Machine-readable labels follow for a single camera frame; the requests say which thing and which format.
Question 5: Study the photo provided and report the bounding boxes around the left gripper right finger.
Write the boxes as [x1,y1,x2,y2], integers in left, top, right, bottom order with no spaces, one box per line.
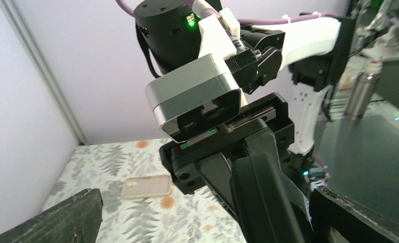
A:
[309,186,399,242]

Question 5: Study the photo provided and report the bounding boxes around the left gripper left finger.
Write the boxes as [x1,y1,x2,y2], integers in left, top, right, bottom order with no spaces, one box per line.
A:
[0,188,103,242]

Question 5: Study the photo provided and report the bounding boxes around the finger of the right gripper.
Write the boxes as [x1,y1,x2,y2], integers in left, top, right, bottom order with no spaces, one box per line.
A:
[243,129,305,242]
[196,152,243,222]

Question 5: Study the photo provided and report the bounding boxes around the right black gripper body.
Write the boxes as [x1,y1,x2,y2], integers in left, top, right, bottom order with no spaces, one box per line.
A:
[159,93,294,194]

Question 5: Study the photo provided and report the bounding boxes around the beige phone case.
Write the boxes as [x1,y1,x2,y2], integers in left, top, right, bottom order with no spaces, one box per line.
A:
[121,175,173,199]

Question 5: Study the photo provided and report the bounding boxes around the black phone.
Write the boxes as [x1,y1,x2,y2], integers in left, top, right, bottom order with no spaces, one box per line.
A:
[230,153,313,242]

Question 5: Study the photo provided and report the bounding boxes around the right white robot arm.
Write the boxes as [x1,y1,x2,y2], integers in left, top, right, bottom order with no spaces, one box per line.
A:
[131,1,355,242]

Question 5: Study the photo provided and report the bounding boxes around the floral patterned table mat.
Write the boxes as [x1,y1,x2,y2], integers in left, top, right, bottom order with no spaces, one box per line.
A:
[43,138,245,242]

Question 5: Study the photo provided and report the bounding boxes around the silver metal bottle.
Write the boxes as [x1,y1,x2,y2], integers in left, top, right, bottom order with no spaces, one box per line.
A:
[344,59,383,120]

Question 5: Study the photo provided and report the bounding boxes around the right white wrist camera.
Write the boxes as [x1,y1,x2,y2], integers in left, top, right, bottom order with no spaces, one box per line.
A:
[145,8,247,143]

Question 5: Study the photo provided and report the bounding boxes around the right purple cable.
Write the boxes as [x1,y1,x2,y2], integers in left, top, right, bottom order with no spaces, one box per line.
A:
[114,0,338,27]

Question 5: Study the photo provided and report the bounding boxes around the aluminium rail frame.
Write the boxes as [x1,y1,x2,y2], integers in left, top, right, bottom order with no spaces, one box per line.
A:
[0,1,89,145]

